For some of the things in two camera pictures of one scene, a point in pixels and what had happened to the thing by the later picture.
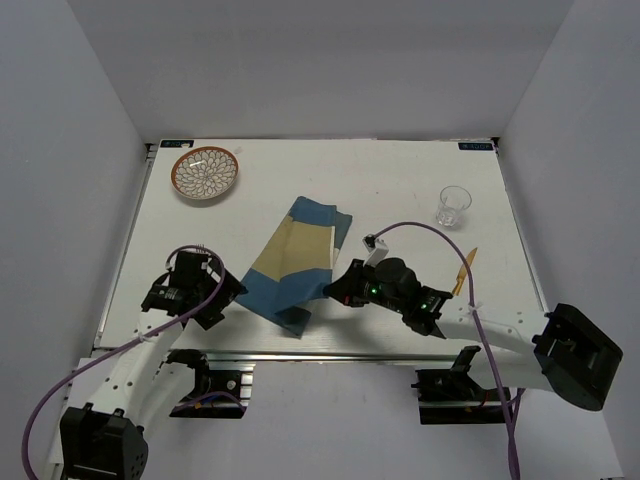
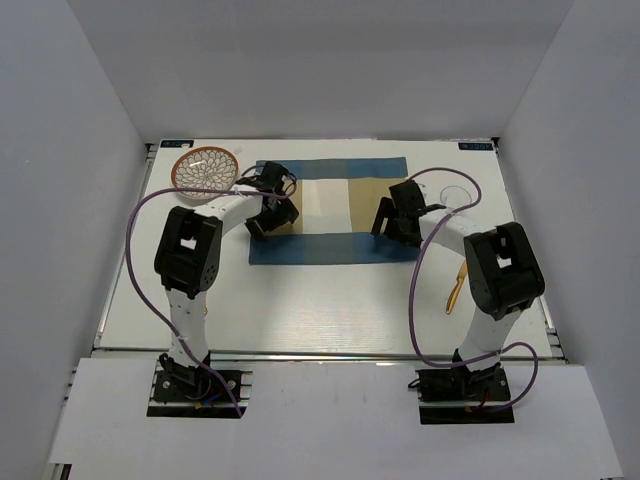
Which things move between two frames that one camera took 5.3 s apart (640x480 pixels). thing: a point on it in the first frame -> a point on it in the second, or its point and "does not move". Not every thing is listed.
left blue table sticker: [176, 143] does not move
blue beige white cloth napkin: [296, 262] -> [335, 199]
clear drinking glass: [454, 201] does not move
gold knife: [463, 271] does not move
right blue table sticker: [475, 146] does not move
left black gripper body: [230, 290] -> [281, 212]
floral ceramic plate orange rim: [204, 173] does not move
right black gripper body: [364, 287] -> [394, 229]
